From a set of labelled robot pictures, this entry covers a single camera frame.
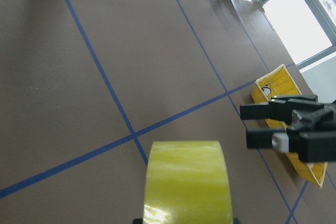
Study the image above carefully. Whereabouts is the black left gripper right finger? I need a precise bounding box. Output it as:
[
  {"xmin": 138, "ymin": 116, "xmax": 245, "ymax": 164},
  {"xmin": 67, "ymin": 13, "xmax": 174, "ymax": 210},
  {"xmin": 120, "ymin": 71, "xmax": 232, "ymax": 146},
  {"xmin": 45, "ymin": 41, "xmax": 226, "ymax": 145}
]
[{"xmin": 233, "ymin": 218, "xmax": 240, "ymax": 224}]

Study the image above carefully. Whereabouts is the yellow plastic basket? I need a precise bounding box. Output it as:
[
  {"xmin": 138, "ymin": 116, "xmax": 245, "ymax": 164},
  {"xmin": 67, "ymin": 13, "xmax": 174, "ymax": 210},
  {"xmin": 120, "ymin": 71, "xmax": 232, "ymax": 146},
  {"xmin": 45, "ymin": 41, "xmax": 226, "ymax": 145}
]
[{"xmin": 251, "ymin": 64, "xmax": 328, "ymax": 188}]

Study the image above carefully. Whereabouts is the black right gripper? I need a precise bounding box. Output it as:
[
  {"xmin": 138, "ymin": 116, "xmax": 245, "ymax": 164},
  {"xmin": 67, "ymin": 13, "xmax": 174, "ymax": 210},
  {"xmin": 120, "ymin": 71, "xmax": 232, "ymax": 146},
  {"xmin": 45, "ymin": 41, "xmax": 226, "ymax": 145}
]
[{"xmin": 240, "ymin": 94, "xmax": 335, "ymax": 163}]

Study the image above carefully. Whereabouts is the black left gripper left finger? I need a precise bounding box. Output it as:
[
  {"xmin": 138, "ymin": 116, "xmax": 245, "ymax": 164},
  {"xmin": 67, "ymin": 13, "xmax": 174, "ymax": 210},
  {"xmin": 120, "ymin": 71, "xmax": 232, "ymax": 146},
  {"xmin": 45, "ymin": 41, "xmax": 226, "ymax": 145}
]
[{"xmin": 132, "ymin": 218, "xmax": 143, "ymax": 224}]

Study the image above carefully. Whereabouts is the panda toy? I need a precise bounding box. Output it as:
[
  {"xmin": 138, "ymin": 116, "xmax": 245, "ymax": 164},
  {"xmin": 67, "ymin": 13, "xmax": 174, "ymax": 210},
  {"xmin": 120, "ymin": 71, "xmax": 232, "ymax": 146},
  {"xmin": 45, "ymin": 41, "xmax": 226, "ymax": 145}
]
[{"xmin": 261, "ymin": 84, "xmax": 273, "ymax": 99}]

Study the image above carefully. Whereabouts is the yellow tape roll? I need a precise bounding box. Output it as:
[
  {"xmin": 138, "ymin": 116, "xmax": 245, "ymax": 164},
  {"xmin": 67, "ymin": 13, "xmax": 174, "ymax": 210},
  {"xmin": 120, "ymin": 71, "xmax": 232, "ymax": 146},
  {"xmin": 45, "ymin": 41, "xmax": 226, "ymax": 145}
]
[{"xmin": 143, "ymin": 141, "xmax": 234, "ymax": 223}]

